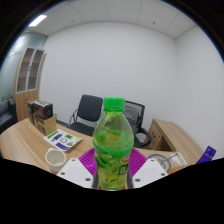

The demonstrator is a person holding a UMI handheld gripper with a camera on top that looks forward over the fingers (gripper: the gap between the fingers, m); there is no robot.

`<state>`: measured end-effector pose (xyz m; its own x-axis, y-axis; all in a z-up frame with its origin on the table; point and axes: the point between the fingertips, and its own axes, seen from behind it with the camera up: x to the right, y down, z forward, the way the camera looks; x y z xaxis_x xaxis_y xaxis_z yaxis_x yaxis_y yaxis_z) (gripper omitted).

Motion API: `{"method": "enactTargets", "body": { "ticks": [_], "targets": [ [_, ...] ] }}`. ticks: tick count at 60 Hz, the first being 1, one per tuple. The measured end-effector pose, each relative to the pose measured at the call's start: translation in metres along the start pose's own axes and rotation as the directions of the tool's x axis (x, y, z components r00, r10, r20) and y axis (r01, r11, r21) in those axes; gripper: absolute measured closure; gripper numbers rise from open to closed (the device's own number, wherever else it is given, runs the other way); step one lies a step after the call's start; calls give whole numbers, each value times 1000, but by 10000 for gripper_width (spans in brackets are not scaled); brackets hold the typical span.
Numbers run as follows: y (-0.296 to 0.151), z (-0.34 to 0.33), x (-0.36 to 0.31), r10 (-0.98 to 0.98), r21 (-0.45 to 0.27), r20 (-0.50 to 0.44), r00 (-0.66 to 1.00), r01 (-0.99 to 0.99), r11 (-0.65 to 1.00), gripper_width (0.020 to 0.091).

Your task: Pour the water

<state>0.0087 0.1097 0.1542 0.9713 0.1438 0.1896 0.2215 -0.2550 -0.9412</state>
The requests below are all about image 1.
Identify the wooden shelf unit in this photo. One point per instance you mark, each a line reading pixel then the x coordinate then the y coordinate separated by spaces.
pixel 28 100

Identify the wooden side desk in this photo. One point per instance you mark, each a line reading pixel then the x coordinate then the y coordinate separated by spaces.
pixel 173 136

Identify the printed green purple paper sheet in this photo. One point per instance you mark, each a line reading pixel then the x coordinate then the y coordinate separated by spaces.
pixel 62 139

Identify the tan and brown carton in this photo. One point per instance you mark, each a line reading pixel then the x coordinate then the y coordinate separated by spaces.
pixel 46 126

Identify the black office chair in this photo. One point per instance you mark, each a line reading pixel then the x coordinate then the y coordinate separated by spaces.
pixel 87 110

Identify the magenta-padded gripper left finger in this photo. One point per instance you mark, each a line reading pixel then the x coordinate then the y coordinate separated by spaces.
pixel 76 171

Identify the grey mesh office chair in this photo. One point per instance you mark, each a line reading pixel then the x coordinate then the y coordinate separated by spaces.
pixel 138 116

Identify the purple package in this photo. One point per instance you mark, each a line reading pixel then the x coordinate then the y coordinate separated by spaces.
pixel 207 155

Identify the green drink bottle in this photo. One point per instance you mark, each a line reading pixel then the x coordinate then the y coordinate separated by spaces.
pixel 113 150

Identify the pink and white mug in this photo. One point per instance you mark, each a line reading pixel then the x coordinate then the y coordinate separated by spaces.
pixel 55 160

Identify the small dark brown box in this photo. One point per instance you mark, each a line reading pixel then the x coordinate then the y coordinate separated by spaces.
pixel 30 113

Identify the long ceiling light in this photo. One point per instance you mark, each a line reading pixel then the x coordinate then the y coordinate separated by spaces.
pixel 37 20

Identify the dark brown carton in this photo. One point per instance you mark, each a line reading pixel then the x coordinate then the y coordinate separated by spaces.
pixel 43 109

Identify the black leather sofa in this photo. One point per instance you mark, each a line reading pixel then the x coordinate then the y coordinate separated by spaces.
pixel 6 115

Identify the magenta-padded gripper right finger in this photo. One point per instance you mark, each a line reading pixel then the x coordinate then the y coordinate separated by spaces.
pixel 150 170

